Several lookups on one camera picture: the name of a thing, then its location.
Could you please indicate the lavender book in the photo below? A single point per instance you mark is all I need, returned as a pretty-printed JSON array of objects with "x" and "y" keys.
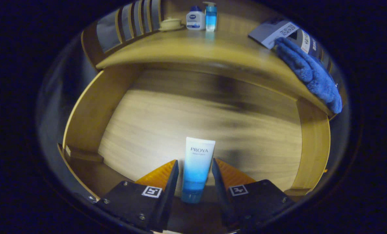
[{"x": 268, "y": 32}]

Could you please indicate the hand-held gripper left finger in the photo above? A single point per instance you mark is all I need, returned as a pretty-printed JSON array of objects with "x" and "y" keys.
[{"x": 168, "y": 198}]

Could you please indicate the black backdrop cloth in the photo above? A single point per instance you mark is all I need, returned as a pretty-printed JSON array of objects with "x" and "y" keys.
[{"x": 109, "y": 32}]

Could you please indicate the white and blue tube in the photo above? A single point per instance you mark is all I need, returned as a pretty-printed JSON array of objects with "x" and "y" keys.
[{"x": 196, "y": 165}]

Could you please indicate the blue pump bottle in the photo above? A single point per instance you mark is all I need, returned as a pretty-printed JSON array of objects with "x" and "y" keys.
[{"x": 210, "y": 19}]

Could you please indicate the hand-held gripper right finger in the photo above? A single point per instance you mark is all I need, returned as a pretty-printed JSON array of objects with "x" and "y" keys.
[{"x": 220, "y": 191}]

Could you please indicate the dark blue book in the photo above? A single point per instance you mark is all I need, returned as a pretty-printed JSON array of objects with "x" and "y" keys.
[{"x": 318, "y": 50}]

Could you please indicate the beige lidded ceramic cup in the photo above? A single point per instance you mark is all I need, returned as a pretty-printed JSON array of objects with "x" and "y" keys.
[{"x": 170, "y": 24}]

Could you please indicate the white bottle with blue cap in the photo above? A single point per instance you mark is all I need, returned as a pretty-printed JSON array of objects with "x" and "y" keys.
[{"x": 195, "y": 21}]

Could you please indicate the blue folded towel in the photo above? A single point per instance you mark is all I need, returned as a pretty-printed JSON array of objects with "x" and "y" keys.
[{"x": 310, "y": 74}]

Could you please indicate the wooden drawer with black knob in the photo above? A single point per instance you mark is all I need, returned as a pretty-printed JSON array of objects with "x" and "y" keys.
[{"x": 180, "y": 120}]

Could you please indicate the white spine book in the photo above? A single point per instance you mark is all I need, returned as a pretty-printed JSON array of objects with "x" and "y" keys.
[{"x": 305, "y": 42}]

